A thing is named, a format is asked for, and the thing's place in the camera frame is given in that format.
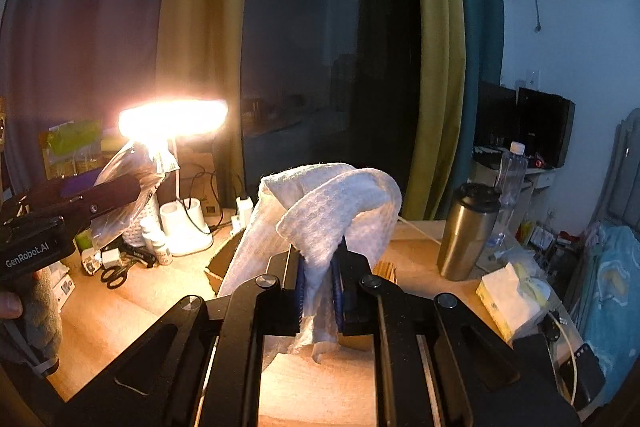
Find white waffle cloth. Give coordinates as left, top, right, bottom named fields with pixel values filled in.
left=217, top=162, right=402, bottom=367

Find clear plastic bag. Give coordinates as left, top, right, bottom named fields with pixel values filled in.
left=90, top=141, right=179, bottom=249

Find person left hand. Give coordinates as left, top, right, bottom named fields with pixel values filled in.
left=0, top=291, right=23, bottom=320

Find green paper cup pack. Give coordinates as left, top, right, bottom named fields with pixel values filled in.
left=38, top=120, right=103, bottom=180

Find white power strip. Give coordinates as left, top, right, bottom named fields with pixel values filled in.
left=230, top=209, right=252, bottom=236

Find white woven basket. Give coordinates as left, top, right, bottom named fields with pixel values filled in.
left=122, top=196, right=162, bottom=247

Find cardboard box tray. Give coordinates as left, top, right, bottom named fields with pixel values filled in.
left=204, top=231, right=398, bottom=297

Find black scissors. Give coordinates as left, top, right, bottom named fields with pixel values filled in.
left=100, top=256, right=145, bottom=289

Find white pill bottle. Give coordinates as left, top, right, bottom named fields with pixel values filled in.
left=149, top=231, right=172, bottom=265

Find white desk lamp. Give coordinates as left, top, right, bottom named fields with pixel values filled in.
left=118, top=98, right=228, bottom=258

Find steel travel mug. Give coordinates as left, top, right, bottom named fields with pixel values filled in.
left=437, top=182, right=500, bottom=281

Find yellow tissue box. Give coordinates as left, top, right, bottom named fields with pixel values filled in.
left=476, top=262, right=551, bottom=343

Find clear water bottle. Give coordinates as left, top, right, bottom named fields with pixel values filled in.
left=488, top=141, right=528, bottom=248

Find black monitor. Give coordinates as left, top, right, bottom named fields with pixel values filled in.
left=474, top=82, right=575, bottom=169

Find black smartphone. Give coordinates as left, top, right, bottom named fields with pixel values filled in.
left=558, top=343, right=605, bottom=411

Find blue bedding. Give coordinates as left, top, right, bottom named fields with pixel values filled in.
left=574, top=222, right=639, bottom=402

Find yellow green curtain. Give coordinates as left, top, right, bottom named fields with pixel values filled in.
left=402, top=0, right=465, bottom=220

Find grey padded headboard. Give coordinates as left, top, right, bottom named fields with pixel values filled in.
left=592, top=108, right=640, bottom=234

